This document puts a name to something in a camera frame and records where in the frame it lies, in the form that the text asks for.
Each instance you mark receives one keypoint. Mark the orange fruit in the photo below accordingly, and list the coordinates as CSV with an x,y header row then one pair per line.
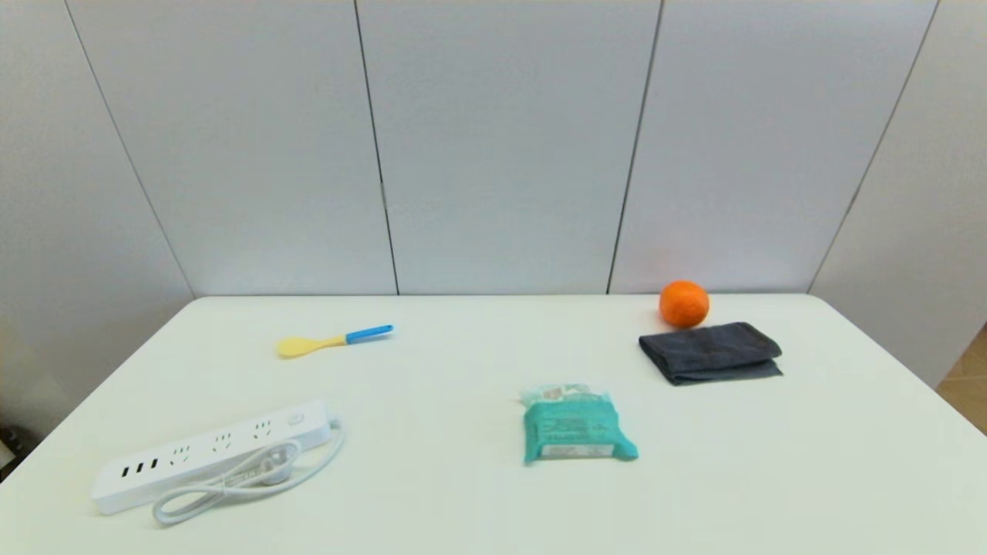
x,y
685,304

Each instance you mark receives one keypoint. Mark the teal wet wipes pack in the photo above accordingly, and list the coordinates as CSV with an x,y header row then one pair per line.
x,y
574,428

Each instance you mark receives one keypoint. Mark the dark grey folded towel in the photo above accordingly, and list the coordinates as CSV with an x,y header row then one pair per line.
x,y
709,351

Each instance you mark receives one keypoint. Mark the white power strip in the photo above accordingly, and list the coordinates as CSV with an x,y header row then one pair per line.
x,y
193,459

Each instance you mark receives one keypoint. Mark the dark object beside table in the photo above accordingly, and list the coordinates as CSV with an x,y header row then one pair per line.
x,y
9,445

